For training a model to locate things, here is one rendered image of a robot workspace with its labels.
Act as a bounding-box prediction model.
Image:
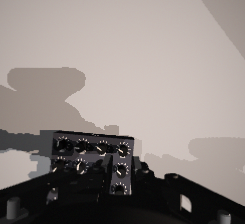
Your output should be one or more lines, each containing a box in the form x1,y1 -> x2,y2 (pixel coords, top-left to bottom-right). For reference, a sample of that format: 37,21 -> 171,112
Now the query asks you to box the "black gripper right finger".
131,156 -> 245,224

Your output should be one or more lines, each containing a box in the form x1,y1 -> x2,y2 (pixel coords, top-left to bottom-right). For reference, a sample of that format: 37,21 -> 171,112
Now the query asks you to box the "black knob box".
50,131 -> 134,195

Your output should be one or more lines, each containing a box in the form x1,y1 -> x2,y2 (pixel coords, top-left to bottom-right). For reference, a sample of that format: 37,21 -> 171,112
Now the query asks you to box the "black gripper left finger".
0,155 -> 113,224

